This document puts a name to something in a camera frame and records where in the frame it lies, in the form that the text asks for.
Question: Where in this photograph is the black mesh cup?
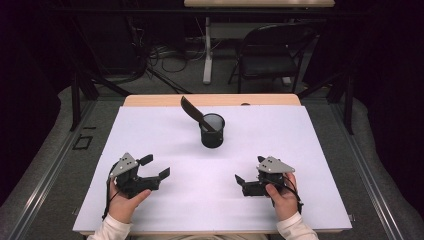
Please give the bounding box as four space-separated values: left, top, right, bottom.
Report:
198 113 226 149

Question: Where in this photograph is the white table sheet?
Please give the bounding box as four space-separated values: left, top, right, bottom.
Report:
72 105 353 233

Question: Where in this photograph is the black metal stand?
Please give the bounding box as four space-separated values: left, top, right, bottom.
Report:
297 66 355 136
68 69 133 133

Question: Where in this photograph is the person's left hand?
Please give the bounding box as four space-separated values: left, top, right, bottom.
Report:
108 181 153 225

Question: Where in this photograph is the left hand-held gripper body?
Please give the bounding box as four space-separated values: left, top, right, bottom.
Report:
108 152 162 200

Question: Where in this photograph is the bundle of floor cables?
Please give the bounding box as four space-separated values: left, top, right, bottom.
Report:
126 16 221 94

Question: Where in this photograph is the left hand-held gripper cable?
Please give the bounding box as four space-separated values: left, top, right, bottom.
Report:
101 178 116 221

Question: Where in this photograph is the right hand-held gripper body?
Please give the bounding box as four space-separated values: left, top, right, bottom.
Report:
242 155 297 198

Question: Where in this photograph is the black comb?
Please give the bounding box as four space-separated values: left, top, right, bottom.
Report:
180 95 217 133

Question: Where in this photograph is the hand-held gripper cable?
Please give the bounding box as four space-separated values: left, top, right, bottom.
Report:
101 178 116 221
283 179 304 214

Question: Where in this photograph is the white-legged wooden desk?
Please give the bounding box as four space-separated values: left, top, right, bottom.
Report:
183 0 336 85

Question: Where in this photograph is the person's right hand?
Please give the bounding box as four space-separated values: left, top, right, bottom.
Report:
264 172 303 222

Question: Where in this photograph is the light wooden table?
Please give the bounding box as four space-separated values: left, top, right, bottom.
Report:
79 93 344 236

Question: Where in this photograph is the black folding chair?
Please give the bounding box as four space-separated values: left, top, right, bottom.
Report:
227 22 318 94

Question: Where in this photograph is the right hand-held gripper cable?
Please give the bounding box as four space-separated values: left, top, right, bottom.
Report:
283 179 304 214

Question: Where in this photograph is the grey metal floor rail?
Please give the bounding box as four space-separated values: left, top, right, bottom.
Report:
9 99 98 240
329 103 405 240

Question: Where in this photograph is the black metal crossbar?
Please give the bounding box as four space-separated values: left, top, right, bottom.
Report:
46 7 371 18

